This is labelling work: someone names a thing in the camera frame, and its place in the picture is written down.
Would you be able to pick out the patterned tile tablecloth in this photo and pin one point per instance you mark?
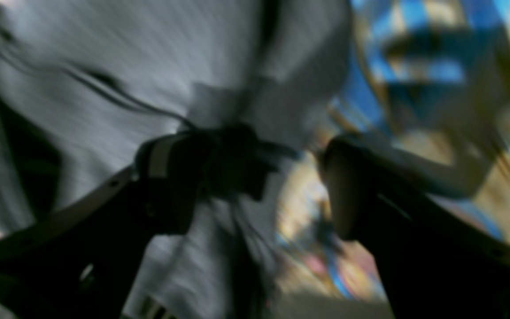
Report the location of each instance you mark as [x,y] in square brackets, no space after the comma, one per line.
[428,96]

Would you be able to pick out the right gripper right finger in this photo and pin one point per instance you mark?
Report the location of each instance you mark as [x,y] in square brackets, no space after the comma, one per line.
[432,265]

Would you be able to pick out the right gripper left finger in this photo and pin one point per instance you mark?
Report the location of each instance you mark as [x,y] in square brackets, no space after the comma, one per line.
[82,261]

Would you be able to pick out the grey T-shirt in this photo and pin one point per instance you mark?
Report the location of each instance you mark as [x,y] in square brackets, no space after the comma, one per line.
[85,83]

